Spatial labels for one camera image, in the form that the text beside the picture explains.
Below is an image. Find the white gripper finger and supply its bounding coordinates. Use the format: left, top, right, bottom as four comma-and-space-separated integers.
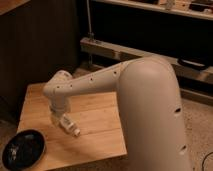
59, 115, 68, 127
50, 115, 58, 126

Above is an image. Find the white labelled bottle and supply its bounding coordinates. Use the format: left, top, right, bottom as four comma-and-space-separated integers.
61, 114, 80, 137

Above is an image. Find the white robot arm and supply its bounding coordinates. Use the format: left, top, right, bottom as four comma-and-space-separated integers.
43, 56, 192, 171

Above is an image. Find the black ceramic bowl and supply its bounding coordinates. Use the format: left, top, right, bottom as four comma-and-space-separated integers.
2, 129, 45, 171

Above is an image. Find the wooden table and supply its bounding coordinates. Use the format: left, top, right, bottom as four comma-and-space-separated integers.
18, 83, 126, 171

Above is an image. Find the metal vertical pole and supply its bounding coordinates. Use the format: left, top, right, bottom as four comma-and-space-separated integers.
86, 0, 94, 41

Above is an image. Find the black flat object on beam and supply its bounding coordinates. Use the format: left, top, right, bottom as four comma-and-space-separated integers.
177, 59, 210, 71

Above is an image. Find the black cable on floor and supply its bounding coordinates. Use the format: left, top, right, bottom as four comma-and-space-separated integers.
200, 150, 213, 171

